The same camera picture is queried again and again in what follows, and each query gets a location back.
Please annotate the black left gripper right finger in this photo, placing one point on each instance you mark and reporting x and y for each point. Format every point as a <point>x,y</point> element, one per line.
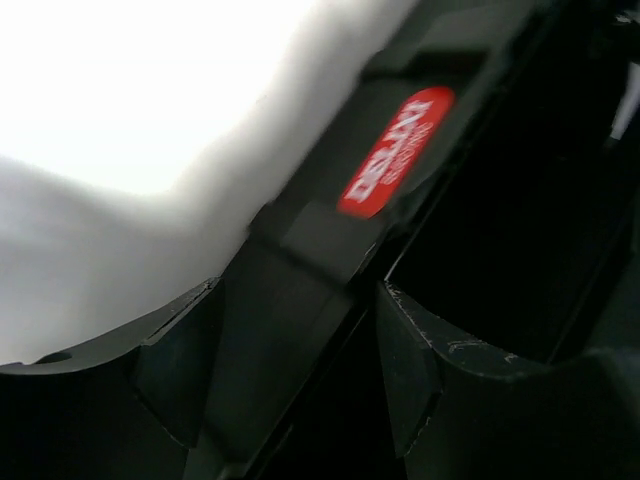
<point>461,408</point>

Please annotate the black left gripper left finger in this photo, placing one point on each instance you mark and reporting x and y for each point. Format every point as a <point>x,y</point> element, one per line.
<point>128,404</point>

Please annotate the black plastic toolbox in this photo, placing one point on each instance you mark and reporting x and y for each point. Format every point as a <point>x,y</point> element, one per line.
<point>473,168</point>

